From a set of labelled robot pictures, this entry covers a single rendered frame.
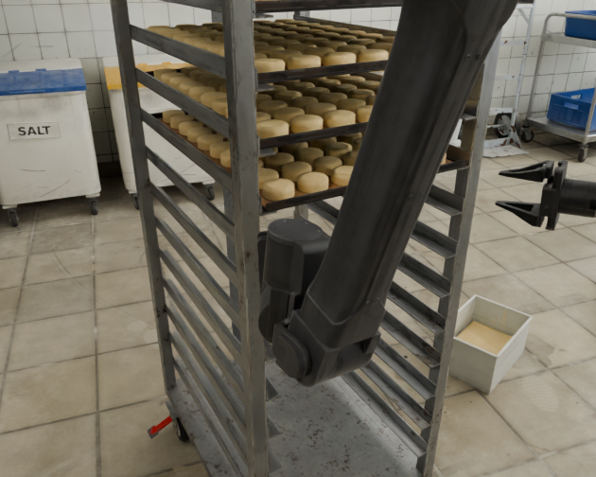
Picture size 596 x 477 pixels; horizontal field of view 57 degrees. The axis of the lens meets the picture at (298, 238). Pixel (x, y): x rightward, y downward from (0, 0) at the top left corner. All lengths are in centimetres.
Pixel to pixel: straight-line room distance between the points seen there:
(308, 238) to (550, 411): 155
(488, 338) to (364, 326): 165
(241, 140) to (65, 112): 237
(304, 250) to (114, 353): 168
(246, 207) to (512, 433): 130
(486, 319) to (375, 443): 83
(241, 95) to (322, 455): 102
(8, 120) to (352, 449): 230
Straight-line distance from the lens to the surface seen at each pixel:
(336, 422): 160
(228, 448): 143
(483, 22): 39
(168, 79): 124
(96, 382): 205
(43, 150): 314
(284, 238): 53
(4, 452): 192
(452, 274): 114
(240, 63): 74
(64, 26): 367
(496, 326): 220
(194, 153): 104
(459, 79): 40
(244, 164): 77
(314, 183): 87
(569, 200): 96
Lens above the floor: 128
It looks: 27 degrees down
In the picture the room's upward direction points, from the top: straight up
